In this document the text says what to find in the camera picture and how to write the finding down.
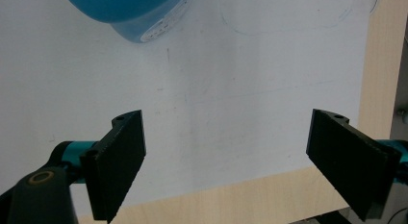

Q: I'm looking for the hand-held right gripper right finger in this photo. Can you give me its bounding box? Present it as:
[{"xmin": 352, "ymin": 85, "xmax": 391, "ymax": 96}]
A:
[{"xmin": 305, "ymin": 109, "xmax": 402, "ymax": 222}]

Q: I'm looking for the white paper sheet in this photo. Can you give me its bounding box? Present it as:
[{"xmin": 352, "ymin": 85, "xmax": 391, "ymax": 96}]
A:
[{"xmin": 0, "ymin": 0, "xmax": 381, "ymax": 218}]

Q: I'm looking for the blue plastic cup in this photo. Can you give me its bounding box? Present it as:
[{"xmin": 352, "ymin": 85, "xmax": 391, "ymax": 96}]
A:
[{"xmin": 62, "ymin": 0, "xmax": 194, "ymax": 44}]

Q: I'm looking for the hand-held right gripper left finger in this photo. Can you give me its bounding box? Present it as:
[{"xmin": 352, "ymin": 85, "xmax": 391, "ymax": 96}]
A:
[{"xmin": 79, "ymin": 110, "xmax": 147, "ymax": 224}]

